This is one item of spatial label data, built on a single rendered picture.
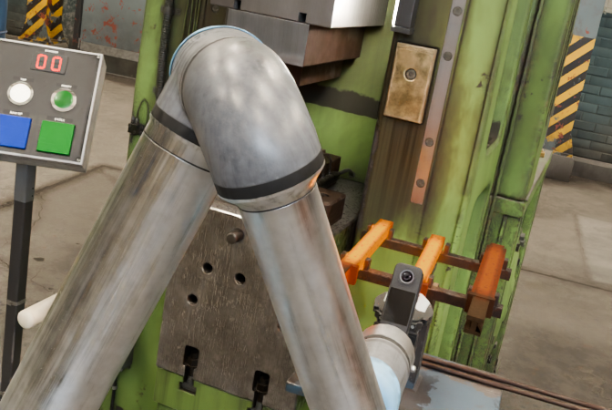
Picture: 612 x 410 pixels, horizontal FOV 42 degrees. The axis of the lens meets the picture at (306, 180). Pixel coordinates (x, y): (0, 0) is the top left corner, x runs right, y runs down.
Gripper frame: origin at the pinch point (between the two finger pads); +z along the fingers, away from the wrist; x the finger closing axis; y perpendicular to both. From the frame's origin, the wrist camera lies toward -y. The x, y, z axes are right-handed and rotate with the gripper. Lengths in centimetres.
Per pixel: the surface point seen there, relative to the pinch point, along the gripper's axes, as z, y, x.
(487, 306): -1.7, -1.9, 12.9
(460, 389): 22.2, 26.3, 11.9
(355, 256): 7.9, -0.9, -12.2
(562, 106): 599, 34, 38
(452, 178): 53, -9, -1
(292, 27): 41, -37, -42
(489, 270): 17.9, -1.5, 11.8
